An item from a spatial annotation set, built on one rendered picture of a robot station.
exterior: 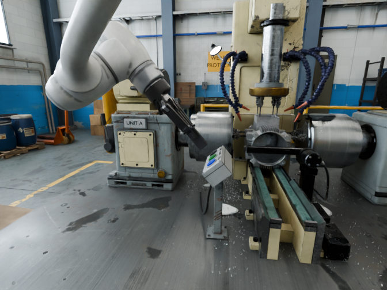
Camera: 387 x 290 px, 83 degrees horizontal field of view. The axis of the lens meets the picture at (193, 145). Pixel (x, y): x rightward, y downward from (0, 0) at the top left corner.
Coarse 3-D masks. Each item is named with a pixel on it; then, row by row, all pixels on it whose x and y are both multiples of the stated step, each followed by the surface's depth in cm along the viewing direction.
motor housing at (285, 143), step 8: (264, 128) 100; (272, 128) 95; (280, 136) 101; (248, 144) 101; (280, 144) 107; (288, 144) 97; (256, 160) 100; (264, 160) 106; (272, 160) 104; (280, 160) 98
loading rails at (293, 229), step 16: (256, 176) 92; (272, 176) 102; (288, 176) 90; (256, 192) 75; (272, 192) 101; (288, 192) 78; (256, 208) 74; (272, 208) 68; (288, 208) 75; (304, 208) 68; (256, 224) 72; (272, 224) 60; (288, 224) 72; (304, 224) 60; (320, 224) 58; (256, 240) 67; (272, 240) 62; (288, 240) 70; (304, 240) 60; (320, 240) 60; (272, 256) 63; (304, 256) 61; (320, 256) 64
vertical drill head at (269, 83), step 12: (276, 12) 92; (264, 36) 97; (276, 36) 94; (264, 48) 98; (276, 48) 96; (264, 60) 99; (276, 60) 97; (264, 72) 100; (276, 72) 98; (264, 84) 99; (276, 84) 98; (252, 96) 104; (264, 96) 98; (276, 96) 97
